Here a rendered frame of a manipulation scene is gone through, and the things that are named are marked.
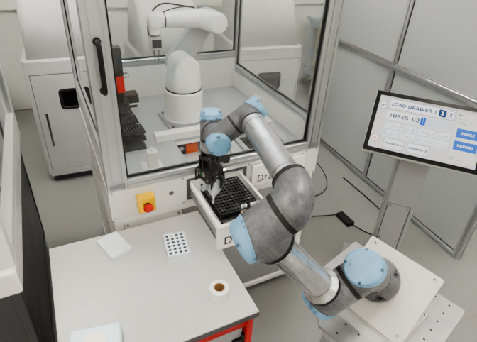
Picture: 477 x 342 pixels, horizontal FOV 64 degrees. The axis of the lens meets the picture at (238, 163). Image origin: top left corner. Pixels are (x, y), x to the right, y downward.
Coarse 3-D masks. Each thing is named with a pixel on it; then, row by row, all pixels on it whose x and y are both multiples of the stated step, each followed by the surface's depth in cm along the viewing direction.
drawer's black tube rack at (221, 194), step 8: (224, 184) 167; (232, 184) 167; (240, 184) 167; (208, 192) 166; (224, 192) 162; (232, 192) 162; (240, 192) 162; (248, 192) 163; (208, 200) 161; (216, 200) 157; (224, 200) 162; (232, 200) 158; (240, 200) 158; (248, 200) 159; (256, 200) 159; (216, 208) 153; (224, 208) 153; (232, 208) 153; (240, 208) 153; (224, 216) 153; (232, 216) 153
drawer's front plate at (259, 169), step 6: (294, 156) 185; (300, 156) 185; (300, 162) 187; (252, 168) 176; (258, 168) 177; (264, 168) 178; (252, 174) 177; (258, 174) 179; (264, 174) 180; (252, 180) 179; (258, 180) 181; (264, 180) 182; (270, 180) 184
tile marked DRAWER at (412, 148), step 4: (408, 144) 183; (412, 144) 182; (416, 144) 182; (408, 148) 182; (412, 148) 182; (416, 148) 181; (420, 148) 181; (424, 148) 180; (428, 148) 180; (408, 152) 182; (412, 152) 182; (416, 152) 181; (420, 152) 181; (424, 152) 180
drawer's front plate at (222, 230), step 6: (216, 228) 139; (222, 228) 139; (228, 228) 141; (216, 234) 141; (222, 234) 141; (228, 234) 142; (216, 240) 142; (222, 240) 142; (228, 240) 144; (216, 246) 143; (222, 246) 144; (228, 246) 146
